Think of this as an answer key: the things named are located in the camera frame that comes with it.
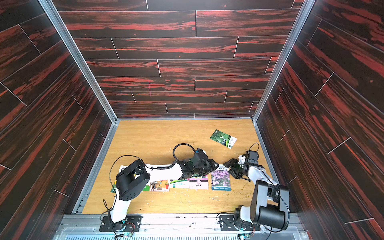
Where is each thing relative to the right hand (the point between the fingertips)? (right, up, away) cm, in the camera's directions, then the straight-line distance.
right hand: (229, 167), depth 92 cm
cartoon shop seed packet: (-40, -10, -5) cm, 42 cm away
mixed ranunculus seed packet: (-30, -9, -5) cm, 32 cm away
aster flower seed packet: (-19, -9, -4) cm, 21 cm away
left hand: (-7, +1, -8) cm, 11 cm away
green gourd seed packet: (0, +17, +16) cm, 24 cm away
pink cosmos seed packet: (-6, -7, -3) cm, 10 cm away
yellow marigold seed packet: (-52, +1, -38) cm, 64 cm away
